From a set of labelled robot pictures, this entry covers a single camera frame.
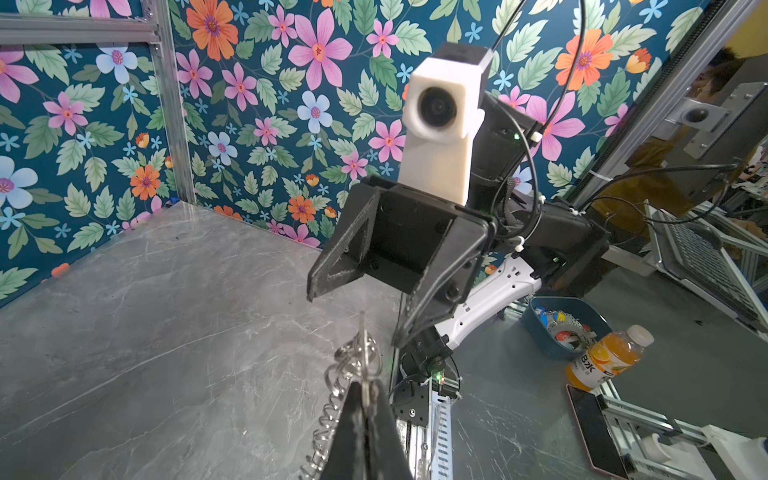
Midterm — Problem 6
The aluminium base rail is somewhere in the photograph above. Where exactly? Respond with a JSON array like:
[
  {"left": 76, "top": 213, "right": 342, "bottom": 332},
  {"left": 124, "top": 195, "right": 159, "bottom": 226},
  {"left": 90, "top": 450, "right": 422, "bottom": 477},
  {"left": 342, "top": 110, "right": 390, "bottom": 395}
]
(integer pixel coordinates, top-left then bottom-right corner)
[{"left": 391, "top": 374, "right": 460, "bottom": 480}]

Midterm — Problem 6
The black smartphone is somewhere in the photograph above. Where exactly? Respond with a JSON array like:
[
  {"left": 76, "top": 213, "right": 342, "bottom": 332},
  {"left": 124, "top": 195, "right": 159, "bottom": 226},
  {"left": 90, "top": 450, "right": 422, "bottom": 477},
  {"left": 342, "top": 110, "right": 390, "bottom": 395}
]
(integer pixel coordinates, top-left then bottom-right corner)
[{"left": 566, "top": 385, "right": 629, "bottom": 479}]

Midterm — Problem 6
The orange juice bottle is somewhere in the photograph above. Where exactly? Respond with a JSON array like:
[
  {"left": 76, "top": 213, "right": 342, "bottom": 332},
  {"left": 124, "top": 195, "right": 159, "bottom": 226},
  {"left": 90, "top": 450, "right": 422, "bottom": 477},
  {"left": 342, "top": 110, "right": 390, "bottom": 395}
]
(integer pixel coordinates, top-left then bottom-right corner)
[{"left": 566, "top": 325, "right": 655, "bottom": 392}]

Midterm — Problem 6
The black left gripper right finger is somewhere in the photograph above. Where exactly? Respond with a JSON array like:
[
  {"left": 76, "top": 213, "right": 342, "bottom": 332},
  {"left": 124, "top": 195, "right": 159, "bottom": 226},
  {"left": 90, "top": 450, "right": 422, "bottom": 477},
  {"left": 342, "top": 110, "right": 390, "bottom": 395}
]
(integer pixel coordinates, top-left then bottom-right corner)
[{"left": 365, "top": 379, "right": 413, "bottom": 480}]

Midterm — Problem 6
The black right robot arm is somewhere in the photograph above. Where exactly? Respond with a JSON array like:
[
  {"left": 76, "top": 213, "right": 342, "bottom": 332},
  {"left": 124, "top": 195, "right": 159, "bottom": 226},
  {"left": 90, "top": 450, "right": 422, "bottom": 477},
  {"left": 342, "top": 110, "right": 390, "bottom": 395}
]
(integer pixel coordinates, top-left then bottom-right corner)
[{"left": 307, "top": 94, "right": 607, "bottom": 426}]

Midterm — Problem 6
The blue parts bin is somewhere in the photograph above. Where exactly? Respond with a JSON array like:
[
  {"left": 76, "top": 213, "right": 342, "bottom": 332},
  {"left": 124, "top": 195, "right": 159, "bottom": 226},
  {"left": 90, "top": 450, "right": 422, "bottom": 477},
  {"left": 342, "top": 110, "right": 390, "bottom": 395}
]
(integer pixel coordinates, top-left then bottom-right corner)
[{"left": 521, "top": 297, "right": 612, "bottom": 360}]

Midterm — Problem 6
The steel key holder plate with rings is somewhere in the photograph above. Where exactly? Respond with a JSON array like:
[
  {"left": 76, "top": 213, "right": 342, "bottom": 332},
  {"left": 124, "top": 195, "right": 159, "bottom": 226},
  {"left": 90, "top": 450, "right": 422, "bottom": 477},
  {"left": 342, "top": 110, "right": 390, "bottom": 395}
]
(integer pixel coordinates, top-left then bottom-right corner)
[{"left": 298, "top": 311, "right": 382, "bottom": 479}]

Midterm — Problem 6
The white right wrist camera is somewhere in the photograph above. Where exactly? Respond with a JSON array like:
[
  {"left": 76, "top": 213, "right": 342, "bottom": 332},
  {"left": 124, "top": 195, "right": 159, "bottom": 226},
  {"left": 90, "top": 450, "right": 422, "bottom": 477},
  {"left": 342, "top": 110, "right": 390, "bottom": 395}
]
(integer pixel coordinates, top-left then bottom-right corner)
[{"left": 398, "top": 42, "right": 493, "bottom": 205}]

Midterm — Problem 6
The aluminium frame post back right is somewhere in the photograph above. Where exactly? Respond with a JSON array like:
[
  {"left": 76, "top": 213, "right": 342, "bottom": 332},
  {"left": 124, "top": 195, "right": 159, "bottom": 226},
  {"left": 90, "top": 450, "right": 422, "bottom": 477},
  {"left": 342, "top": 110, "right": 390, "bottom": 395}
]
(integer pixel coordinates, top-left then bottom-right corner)
[{"left": 141, "top": 0, "right": 196, "bottom": 204}]

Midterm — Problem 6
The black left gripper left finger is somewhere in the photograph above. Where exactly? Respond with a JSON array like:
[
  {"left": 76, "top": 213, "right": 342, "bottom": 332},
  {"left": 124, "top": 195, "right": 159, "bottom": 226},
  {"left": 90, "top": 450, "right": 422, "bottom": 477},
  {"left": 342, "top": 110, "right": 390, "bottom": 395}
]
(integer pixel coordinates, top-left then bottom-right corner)
[{"left": 320, "top": 381, "right": 366, "bottom": 480}]

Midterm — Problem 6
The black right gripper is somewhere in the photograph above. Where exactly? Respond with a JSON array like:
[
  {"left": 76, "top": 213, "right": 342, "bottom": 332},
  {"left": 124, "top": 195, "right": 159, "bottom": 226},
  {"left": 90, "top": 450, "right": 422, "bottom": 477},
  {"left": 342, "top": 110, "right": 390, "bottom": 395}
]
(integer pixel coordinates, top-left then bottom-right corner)
[{"left": 306, "top": 179, "right": 495, "bottom": 348}]

